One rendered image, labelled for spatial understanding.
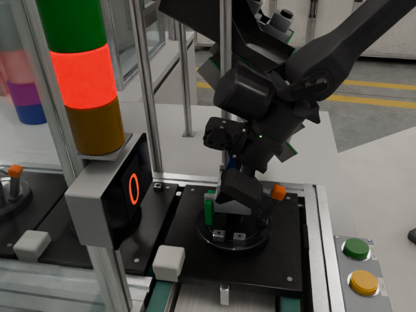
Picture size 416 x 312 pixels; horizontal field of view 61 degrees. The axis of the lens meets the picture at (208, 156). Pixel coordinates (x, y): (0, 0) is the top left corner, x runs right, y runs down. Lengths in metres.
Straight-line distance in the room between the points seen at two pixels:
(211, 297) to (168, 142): 0.63
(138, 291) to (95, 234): 0.25
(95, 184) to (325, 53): 0.32
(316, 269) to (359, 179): 0.44
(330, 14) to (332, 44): 4.13
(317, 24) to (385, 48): 0.83
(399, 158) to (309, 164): 0.27
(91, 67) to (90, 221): 0.15
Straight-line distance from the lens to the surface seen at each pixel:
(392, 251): 0.86
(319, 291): 0.62
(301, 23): 4.67
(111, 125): 0.35
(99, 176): 0.37
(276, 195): 0.60
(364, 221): 0.91
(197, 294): 0.65
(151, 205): 0.74
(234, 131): 0.54
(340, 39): 0.50
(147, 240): 0.67
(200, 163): 1.04
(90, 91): 0.33
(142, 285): 0.62
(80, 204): 0.36
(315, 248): 0.68
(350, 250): 0.67
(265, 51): 0.81
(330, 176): 1.03
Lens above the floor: 1.45
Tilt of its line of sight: 33 degrees down
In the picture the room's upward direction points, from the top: 2 degrees counter-clockwise
